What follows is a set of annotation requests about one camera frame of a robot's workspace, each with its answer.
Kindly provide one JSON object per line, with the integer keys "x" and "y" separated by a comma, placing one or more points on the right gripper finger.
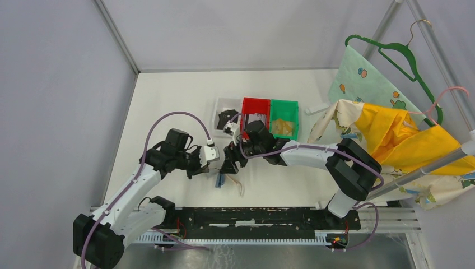
{"x": 229, "y": 164}
{"x": 239, "y": 159}

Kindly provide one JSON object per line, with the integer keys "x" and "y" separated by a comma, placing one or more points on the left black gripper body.
{"x": 193, "y": 162}

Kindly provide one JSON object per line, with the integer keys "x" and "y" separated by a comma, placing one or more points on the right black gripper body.
{"x": 233, "y": 151}

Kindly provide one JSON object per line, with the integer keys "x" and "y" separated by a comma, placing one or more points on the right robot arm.
{"x": 353, "y": 169}

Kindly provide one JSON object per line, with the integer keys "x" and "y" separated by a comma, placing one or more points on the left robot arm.
{"x": 102, "y": 237}

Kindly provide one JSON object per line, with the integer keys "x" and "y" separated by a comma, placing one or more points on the black VIP cards stack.
{"x": 224, "y": 117}

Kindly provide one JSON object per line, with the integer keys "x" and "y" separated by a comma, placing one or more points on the white cards stack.
{"x": 255, "y": 117}

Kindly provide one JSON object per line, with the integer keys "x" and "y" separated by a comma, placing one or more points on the gold cards stack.
{"x": 281, "y": 127}

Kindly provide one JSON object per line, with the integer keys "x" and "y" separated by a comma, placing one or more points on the white plastic bin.
{"x": 220, "y": 105}

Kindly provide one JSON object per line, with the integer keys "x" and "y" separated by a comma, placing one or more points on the red plastic bin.
{"x": 252, "y": 106}

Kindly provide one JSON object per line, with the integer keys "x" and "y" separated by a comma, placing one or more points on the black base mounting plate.
{"x": 255, "y": 223}

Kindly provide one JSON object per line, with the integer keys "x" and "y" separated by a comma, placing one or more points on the light green cartoon cloth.
{"x": 358, "y": 80}

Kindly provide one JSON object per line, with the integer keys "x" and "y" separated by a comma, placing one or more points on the yellow cloth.
{"x": 393, "y": 140}

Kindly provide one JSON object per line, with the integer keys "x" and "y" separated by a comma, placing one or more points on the cream cartoon print cloth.
{"x": 429, "y": 191}

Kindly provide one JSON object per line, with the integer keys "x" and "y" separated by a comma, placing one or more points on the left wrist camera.
{"x": 208, "y": 153}

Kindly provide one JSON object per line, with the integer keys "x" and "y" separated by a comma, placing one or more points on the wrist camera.
{"x": 233, "y": 129}
{"x": 208, "y": 153}

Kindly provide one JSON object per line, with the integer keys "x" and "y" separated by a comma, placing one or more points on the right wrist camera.
{"x": 233, "y": 129}

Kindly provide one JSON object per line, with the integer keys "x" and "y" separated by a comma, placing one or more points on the white slotted cable duct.
{"x": 154, "y": 237}

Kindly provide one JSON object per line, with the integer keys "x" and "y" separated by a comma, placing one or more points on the aluminium rail frame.
{"x": 386, "y": 220}

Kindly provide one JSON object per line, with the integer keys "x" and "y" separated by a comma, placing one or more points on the metal clothes rail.
{"x": 466, "y": 149}

